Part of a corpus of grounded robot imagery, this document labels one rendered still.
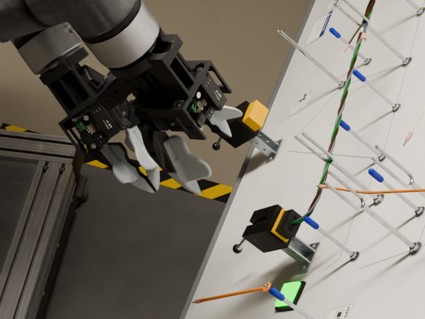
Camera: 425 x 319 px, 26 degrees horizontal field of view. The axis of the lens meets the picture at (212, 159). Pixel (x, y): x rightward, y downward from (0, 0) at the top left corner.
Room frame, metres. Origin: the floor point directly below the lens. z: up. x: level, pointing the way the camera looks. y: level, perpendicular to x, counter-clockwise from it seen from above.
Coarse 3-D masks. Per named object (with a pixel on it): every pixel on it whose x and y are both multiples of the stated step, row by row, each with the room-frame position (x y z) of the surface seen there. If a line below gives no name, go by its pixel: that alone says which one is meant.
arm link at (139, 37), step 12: (144, 12) 0.70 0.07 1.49; (132, 24) 0.68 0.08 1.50; (144, 24) 0.69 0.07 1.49; (156, 24) 0.70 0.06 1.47; (120, 36) 0.67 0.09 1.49; (132, 36) 0.67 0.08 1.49; (144, 36) 0.68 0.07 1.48; (156, 36) 0.69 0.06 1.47; (96, 48) 0.67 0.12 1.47; (108, 48) 0.66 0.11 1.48; (120, 48) 0.66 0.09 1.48; (132, 48) 0.67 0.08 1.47; (144, 48) 0.67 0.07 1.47; (108, 60) 0.67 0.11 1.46; (120, 60) 0.66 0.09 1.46; (132, 60) 0.66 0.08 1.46
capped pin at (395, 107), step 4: (356, 72) 0.87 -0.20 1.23; (356, 76) 0.87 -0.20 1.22; (360, 76) 0.87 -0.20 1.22; (360, 80) 0.86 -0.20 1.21; (364, 80) 0.86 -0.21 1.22; (368, 84) 0.86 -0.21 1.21; (372, 88) 0.86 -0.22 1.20; (376, 92) 0.86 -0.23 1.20; (380, 92) 0.86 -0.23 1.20; (384, 96) 0.85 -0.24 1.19; (388, 100) 0.85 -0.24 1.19; (392, 104) 0.85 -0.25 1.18; (396, 104) 0.85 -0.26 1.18; (400, 104) 0.85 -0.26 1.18; (392, 108) 0.85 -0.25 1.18; (396, 108) 0.85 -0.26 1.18
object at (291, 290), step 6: (294, 282) 0.61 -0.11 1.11; (300, 282) 0.61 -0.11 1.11; (282, 288) 0.61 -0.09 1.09; (288, 288) 0.61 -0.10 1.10; (294, 288) 0.60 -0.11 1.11; (300, 288) 0.60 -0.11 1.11; (288, 294) 0.59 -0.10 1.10; (294, 294) 0.59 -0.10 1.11; (300, 294) 0.59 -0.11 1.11; (276, 300) 0.60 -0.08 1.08; (294, 300) 0.58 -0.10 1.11; (276, 306) 0.59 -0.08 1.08; (282, 306) 0.58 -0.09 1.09; (288, 306) 0.58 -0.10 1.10
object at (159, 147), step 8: (144, 120) 0.67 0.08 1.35; (144, 128) 0.66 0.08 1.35; (152, 128) 0.67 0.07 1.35; (144, 136) 0.66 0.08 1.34; (152, 136) 0.65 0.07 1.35; (160, 136) 0.66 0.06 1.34; (168, 136) 0.67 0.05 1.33; (144, 144) 0.65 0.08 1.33; (152, 144) 0.65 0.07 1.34; (160, 144) 0.65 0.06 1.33; (152, 152) 0.65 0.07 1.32; (160, 152) 0.65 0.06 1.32; (160, 160) 0.65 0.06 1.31; (168, 160) 0.65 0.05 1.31; (168, 168) 0.65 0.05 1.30
